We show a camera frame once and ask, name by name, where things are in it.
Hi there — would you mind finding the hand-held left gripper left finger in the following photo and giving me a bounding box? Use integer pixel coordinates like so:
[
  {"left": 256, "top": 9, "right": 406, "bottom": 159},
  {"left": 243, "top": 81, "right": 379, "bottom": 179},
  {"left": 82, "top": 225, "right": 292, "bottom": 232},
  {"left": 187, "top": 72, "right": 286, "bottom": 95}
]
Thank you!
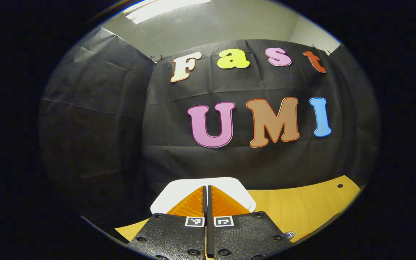
[{"left": 128, "top": 185, "right": 207, "bottom": 260}]

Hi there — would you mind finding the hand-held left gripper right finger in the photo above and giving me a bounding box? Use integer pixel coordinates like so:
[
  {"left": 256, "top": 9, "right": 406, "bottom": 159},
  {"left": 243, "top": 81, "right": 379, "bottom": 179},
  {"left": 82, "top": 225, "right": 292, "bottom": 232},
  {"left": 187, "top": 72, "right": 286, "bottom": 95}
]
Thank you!
[{"left": 207, "top": 185, "right": 294, "bottom": 260}]

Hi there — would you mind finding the white desktop garbage bin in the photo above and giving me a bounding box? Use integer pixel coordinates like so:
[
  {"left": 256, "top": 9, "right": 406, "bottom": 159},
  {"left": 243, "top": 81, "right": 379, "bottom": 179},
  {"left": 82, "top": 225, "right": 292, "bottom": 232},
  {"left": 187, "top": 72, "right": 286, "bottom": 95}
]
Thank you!
[{"left": 150, "top": 177, "right": 256, "bottom": 217}]

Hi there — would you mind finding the wooden desktop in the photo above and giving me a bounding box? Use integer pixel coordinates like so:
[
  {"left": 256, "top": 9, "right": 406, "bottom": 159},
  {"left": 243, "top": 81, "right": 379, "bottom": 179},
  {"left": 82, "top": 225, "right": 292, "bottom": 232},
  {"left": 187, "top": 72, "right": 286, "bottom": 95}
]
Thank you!
[{"left": 114, "top": 175, "right": 362, "bottom": 260}]

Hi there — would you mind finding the black backdrop cloth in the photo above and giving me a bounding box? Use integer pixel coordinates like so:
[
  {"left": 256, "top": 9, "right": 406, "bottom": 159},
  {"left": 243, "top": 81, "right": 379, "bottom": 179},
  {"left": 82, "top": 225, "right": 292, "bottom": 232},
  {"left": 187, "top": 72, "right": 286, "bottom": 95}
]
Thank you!
[{"left": 39, "top": 27, "right": 380, "bottom": 224}]

